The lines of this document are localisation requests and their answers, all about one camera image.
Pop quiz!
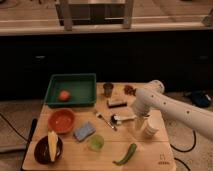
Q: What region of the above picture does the black whiteboard eraser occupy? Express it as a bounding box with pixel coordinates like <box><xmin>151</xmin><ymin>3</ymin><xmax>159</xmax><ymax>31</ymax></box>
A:
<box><xmin>107</xmin><ymin>99</ymin><xmax>127</xmax><ymax>108</ymax></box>

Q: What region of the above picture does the green plastic cup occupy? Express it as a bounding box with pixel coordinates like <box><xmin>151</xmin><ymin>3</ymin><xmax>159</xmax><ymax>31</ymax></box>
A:
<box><xmin>88</xmin><ymin>134</ymin><xmax>104</xmax><ymax>151</ymax></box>

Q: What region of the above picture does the metal table frame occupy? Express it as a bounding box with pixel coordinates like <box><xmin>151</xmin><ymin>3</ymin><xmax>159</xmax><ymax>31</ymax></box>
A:
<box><xmin>55</xmin><ymin>0</ymin><xmax>134</xmax><ymax>31</ymax></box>

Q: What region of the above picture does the dark brown bowl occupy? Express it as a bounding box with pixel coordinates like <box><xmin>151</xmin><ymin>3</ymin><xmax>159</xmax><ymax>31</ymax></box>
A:
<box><xmin>34</xmin><ymin>136</ymin><xmax>63</xmax><ymax>164</ymax></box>

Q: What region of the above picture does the blue sponge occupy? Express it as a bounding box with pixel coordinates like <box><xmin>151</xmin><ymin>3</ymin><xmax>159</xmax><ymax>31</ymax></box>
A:
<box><xmin>73</xmin><ymin>122</ymin><xmax>96</xmax><ymax>142</ymax></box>

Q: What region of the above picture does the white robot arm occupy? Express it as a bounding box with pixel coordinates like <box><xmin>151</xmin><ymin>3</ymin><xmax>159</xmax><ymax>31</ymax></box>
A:
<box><xmin>132</xmin><ymin>80</ymin><xmax>213</xmax><ymax>141</ymax></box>

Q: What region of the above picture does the green chili pepper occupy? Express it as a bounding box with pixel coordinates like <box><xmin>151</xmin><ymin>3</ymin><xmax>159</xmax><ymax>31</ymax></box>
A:
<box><xmin>114</xmin><ymin>143</ymin><xmax>137</xmax><ymax>166</ymax></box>

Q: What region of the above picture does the green plastic tray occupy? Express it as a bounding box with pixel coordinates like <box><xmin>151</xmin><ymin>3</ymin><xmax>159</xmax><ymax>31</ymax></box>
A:
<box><xmin>44</xmin><ymin>73</ymin><xmax>96</xmax><ymax>108</ymax></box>

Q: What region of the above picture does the yellow corn cob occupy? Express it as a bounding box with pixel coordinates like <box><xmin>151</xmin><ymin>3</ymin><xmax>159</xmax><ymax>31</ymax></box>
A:
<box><xmin>48</xmin><ymin>131</ymin><xmax>58</xmax><ymax>162</ymax></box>

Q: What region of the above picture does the white plastic cup stack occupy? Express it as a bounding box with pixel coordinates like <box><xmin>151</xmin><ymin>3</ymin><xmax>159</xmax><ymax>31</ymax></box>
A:
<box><xmin>144</xmin><ymin>116</ymin><xmax>159</xmax><ymax>138</ymax></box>

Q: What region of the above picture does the black cable left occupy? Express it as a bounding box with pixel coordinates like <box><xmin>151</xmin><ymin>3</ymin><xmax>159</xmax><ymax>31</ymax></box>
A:
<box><xmin>0</xmin><ymin>112</ymin><xmax>31</xmax><ymax>143</ymax></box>

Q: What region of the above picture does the dark blue object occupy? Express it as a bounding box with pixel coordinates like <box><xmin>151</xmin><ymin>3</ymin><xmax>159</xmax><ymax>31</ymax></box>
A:
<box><xmin>190</xmin><ymin>91</ymin><xmax>211</xmax><ymax>108</ymax></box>

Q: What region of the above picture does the black cable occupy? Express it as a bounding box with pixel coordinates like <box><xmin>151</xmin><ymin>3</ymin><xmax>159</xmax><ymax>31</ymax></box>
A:
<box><xmin>170</xmin><ymin>129</ymin><xmax>198</xmax><ymax>171</ymax></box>
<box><xmin>0</xmin><ymin>112</ymin><xmax>31</xmax><ymax>143</ymax></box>

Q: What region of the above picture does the dark metal cup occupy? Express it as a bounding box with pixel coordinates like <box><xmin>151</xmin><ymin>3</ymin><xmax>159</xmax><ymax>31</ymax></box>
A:
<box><xmin>103</xmin><ymin>82</ymin><xmax>114</xmax><ymax>98</ymax></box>

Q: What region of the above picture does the orange bowl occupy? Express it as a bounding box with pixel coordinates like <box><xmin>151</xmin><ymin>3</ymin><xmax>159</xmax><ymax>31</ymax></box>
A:
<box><xmin>48</xmin><ymin>109</ymin><xmax>75</xmax><ymax>134</ymax></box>

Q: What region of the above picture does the brown dried food pile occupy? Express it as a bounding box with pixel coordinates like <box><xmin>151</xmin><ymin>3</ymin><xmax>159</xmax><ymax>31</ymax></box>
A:
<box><xmin>124</xmin><ymin>85</ymin><xmax>136</xmax><ymax>96</ymax></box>

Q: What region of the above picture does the orange fruit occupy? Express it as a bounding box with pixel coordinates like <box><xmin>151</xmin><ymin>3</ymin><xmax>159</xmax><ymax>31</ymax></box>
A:
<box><xmin>58</xmin><ymin>90</ymin><xmax>71</xmax><ymax>102</ymax></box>

